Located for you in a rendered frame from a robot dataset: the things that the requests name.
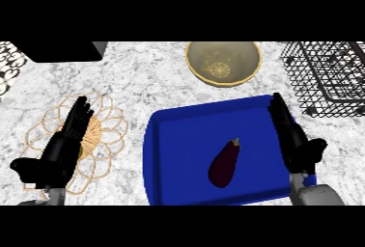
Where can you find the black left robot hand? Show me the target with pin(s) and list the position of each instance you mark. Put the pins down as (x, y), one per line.
(59, 151)

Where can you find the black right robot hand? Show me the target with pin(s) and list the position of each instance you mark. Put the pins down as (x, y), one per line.
(294, 141)

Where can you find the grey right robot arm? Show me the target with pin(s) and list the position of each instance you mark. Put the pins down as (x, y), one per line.
(310, 192)

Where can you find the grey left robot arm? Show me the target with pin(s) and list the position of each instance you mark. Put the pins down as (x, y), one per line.
(53, 197)

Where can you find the dark purple eggplant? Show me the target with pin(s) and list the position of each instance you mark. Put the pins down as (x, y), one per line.
(224, 164)

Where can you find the blue tray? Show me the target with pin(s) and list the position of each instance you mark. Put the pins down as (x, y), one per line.
(212, 151)

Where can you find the woven tan flower placemat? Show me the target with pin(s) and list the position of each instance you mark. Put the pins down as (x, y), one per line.
(102, 135)

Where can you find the white black patterned object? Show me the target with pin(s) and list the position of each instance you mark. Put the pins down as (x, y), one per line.
(8, 67)

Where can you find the tan bowl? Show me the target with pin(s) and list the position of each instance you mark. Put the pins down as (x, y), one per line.
(223, 62)

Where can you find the black appliance block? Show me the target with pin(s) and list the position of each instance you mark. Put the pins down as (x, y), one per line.
(63, 50)

